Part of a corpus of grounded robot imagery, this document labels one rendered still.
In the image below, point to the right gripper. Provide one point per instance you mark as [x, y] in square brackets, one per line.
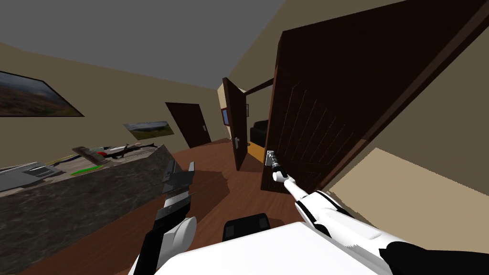
[276, 166]

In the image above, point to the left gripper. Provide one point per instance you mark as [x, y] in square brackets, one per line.
[177, 183]

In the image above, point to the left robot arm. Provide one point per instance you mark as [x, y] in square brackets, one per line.
[168, 233]

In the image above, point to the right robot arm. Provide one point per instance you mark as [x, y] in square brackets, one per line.
[344, 221]

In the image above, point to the black sofa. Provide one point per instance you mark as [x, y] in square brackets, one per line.
[259, 133]

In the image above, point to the dark brown door leaf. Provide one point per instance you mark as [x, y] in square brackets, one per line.
[237, 122]
[189, 124]
[344, 107]

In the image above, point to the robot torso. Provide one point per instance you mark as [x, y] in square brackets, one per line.
[282, 252]

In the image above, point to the dark stone counter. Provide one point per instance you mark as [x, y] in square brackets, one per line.
[76, 202]

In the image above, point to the small landscape wall picture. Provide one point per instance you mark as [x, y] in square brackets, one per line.
[149, 130]

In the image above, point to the red framed wall picture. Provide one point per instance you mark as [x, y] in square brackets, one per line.
[225, 116]

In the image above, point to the large landscape wall picture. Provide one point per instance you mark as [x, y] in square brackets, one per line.
[30, 95]

